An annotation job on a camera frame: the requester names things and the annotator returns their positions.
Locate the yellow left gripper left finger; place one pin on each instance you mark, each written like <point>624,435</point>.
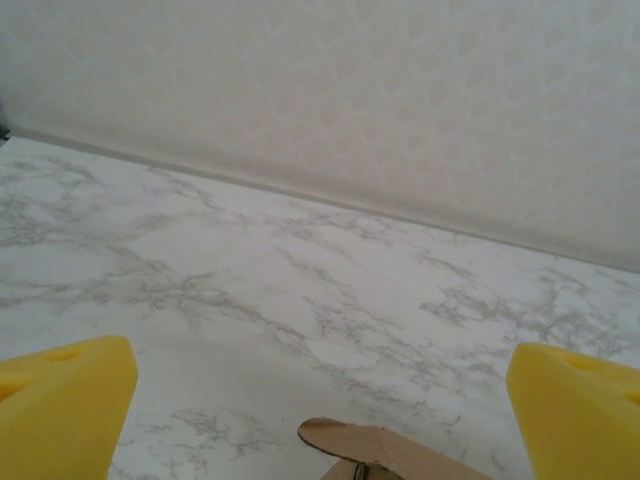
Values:
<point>65,415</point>

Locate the brown cardboard box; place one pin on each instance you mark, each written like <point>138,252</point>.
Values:
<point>380,452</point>

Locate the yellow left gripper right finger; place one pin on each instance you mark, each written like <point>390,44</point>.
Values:
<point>575,420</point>

